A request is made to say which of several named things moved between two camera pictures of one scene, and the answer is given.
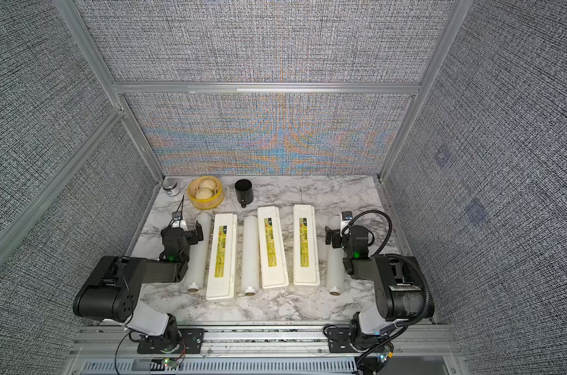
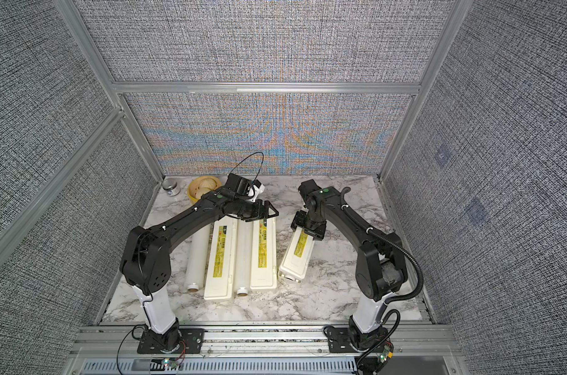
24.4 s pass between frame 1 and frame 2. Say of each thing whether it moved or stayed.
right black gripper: moved
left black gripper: moved
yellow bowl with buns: stayed
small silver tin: stayed
